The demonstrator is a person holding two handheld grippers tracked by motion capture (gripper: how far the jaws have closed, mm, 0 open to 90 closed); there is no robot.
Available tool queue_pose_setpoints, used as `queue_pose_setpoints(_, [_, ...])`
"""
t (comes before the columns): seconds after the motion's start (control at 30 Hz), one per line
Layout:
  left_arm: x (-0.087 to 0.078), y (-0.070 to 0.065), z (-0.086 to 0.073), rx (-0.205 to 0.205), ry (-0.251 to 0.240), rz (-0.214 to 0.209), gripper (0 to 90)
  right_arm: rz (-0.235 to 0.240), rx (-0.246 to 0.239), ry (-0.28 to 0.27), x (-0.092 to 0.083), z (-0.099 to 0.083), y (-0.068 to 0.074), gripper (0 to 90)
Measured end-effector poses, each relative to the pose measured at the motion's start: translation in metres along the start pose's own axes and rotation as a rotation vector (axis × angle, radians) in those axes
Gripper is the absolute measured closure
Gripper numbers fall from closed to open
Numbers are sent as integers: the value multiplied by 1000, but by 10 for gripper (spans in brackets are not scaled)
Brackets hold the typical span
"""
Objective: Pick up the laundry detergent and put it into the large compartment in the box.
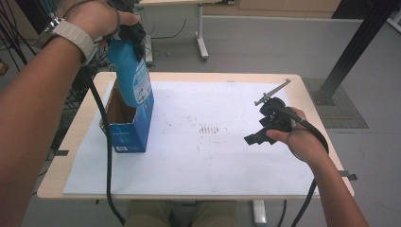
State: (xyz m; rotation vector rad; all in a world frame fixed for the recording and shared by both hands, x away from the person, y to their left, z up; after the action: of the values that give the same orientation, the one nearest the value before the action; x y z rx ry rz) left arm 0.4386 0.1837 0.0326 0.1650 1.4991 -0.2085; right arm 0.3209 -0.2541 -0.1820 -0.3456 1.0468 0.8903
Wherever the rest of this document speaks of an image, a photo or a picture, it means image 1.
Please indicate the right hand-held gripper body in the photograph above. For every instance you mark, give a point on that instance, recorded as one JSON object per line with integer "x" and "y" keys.
{"x": 277, "y": 116}

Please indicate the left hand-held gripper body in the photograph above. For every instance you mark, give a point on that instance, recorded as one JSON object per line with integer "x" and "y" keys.
{"x": 134, "y": 31}

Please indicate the blue bottle with white cap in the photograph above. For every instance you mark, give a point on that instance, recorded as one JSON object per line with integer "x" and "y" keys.
{"x": 127, "y": 75}

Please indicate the blue cardboard box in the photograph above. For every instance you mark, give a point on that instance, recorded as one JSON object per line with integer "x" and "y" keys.
{"x": 134, "y": 135}

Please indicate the person's right hand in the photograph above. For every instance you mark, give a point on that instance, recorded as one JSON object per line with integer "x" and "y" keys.
{"x": 304, "y": 142}

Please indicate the person's left hand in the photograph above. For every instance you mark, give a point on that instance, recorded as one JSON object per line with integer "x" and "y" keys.
{"x": 94, "y": 15}

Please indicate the white table sheet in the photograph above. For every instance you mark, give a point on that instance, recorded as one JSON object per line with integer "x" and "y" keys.
{"x": 205, "y": 164}

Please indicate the wristwatch with white band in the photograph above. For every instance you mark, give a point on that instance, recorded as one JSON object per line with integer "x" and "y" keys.
{"x": 74, "y": 36}

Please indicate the dark floor mat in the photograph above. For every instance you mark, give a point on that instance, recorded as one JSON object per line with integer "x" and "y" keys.
{"x": 343, "y": 113}

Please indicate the white table leg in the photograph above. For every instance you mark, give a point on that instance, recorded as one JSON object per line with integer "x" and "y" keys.
{"x": 259, "y": 213}

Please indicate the black tape strip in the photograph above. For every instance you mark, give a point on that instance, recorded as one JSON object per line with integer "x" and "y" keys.
{"x": 348, "y": 175}
{"x": 61, "y": 153}

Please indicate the person's left leg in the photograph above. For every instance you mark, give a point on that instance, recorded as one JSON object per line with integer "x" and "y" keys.
{"x": 148, "y": 216}

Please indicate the dark stand post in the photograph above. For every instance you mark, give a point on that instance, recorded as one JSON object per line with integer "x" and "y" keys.
{"x": 31, "y": 12}

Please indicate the black metal stand post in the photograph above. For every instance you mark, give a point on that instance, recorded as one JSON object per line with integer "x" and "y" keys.
{"x": 356, "y": 44}

